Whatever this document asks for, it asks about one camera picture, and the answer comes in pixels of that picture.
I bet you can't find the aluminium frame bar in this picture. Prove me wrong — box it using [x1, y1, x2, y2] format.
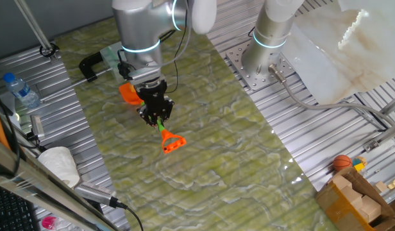
[0, 137, 121, 231]

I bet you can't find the metal stand pole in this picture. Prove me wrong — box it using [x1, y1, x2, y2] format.
[13, 0, 60, 62]

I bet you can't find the orange green toy shovel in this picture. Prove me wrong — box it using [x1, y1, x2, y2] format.
[118, 81, 188, 155]

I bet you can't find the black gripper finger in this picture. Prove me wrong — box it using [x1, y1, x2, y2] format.
[137, 104, 160, 128]
[157, 98, 176, 124]

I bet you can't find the black keyboard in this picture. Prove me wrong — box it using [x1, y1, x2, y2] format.
[0, 184, 41, 231]

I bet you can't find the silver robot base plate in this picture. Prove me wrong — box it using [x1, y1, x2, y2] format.
[225, 40, 296, 92]

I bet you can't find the silver grilled camera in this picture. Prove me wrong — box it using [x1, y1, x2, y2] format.
[74, 181, 117, 208]

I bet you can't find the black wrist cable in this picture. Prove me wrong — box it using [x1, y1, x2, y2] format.
[158, 0, 189, 95]

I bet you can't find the black C-clamp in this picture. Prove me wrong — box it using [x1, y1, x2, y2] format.
[37, 51, 108, 103]

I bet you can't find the small toy basketball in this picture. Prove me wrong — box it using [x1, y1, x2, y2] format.
[332, 154, 353, 172]

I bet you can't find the black camera cable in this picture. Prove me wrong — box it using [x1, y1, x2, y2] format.
[109, 196, 144, 231]

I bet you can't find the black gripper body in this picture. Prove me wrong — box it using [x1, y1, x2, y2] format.
[134, 79, 172, 112]

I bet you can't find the thin grey wrist cable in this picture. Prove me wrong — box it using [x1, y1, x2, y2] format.
[158, 0, 194, 68]

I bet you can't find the clear water bottle blue cap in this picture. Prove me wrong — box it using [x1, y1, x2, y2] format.
[3, 72, 42, 109]

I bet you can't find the white paper sheet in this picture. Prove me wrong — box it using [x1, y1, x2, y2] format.
[337, 0, 395, 49]

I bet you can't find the white marble pattern sheet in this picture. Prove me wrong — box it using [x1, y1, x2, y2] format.
[280, 0, 395, 105]

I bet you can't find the green marble pattern mat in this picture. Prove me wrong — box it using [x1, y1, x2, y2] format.
[55, 15, 338, 231]

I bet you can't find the small silver camera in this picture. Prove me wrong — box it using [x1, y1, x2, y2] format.
[26, 114, 46, 142]

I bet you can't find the pink plastic object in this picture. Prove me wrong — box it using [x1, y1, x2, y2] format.
[41, 216, 58, 230]

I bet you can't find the aluminium bar with bracket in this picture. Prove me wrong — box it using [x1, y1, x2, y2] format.
[362, 119, 395, 153]

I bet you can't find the brown cardboard box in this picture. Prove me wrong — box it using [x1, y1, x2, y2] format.
[315, 166, 395, 231]

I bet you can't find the thick grey base cable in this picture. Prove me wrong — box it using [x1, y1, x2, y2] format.
[268, 64, 395, 129]

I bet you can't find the translucent plastic box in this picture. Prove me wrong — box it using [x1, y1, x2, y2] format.
[99, 41, 128, 83]

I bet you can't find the black hanging cable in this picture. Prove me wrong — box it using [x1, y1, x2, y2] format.
[0, 91, 22, 176]

